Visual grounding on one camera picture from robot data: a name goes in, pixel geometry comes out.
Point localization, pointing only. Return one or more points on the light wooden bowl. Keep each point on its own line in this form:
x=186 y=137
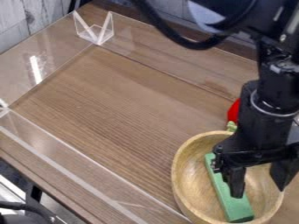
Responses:
x=193 y=188

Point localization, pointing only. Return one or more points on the black metal table leg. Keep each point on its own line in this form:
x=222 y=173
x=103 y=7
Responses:
x=34 y=194

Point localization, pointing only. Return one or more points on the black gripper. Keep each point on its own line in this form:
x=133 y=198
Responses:
x=267 y=110

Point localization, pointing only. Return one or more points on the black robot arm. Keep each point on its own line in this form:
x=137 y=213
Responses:
x=270 y=21

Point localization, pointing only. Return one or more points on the green rectangular block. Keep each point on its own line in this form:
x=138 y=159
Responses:
x=237 y=209

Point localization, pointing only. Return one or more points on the clear acrylic corner bracket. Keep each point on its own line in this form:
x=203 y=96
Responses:
x=94 y=33

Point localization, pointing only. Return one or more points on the red plush strawberry toy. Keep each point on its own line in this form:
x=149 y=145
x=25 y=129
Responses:
x=233 y=116

